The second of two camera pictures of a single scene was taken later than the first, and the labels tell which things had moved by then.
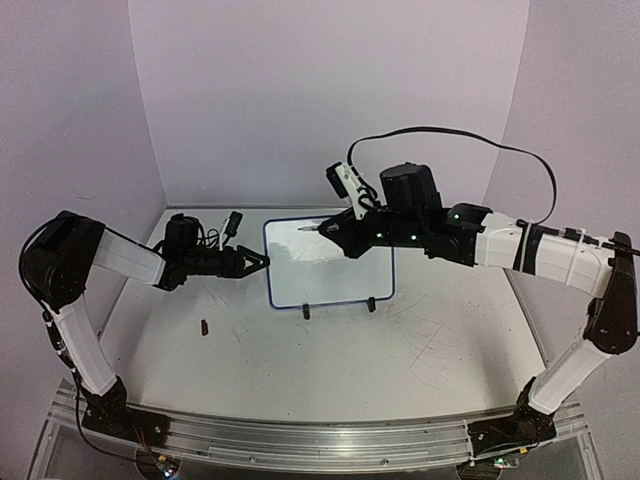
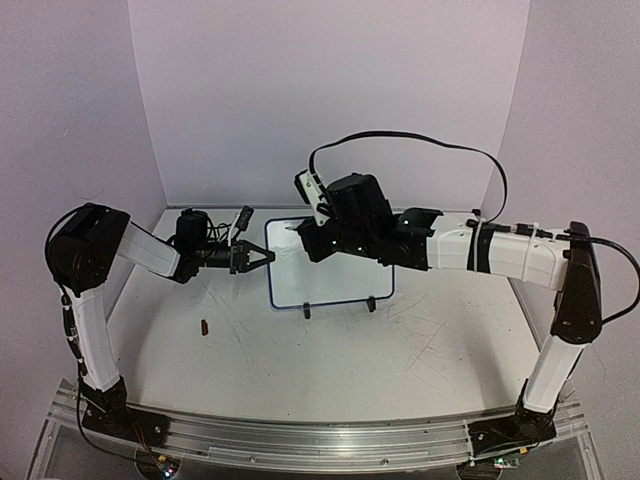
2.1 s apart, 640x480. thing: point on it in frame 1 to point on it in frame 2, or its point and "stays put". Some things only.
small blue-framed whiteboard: (307, 267) stays put
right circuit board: (506, 463) stays put
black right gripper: (352, 246) to (313, 250)
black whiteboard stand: (307, 313) stays put
